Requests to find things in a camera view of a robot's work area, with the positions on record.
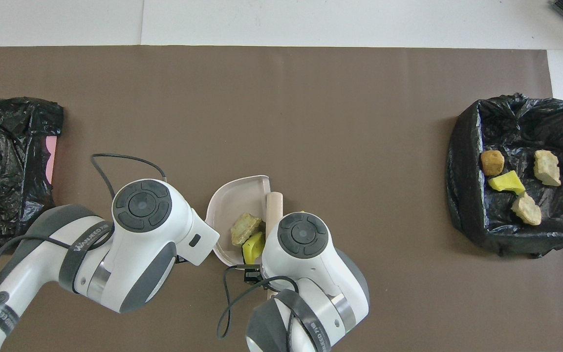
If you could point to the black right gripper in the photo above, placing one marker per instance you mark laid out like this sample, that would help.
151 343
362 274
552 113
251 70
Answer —
253 274

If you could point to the yellow L-shaped sponge piece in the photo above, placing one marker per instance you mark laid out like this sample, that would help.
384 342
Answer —
253 247

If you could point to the striped bread roll piece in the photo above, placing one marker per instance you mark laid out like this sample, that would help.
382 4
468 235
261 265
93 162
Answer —
245 229

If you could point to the beige brush black bristles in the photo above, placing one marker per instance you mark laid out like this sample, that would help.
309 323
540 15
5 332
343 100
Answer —
274 210

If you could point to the beige plastic dustpan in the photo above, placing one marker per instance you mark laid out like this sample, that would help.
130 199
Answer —
232 200

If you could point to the green and yellow sponge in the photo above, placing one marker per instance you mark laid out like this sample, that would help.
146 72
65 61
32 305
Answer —
506 182

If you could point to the pale bread chunk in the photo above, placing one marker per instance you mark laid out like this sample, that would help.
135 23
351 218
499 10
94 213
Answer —
547 167

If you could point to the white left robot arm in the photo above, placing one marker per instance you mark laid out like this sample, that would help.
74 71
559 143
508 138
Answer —
140 264

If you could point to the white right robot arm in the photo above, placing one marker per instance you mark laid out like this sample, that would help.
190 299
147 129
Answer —
311 274

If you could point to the pink bin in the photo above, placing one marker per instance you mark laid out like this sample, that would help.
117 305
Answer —
52 161

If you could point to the black plastic trash bag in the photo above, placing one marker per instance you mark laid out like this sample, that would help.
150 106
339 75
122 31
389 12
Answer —
530 234
3 171

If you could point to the brown table mat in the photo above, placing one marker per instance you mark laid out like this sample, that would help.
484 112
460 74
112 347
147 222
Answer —
359 98

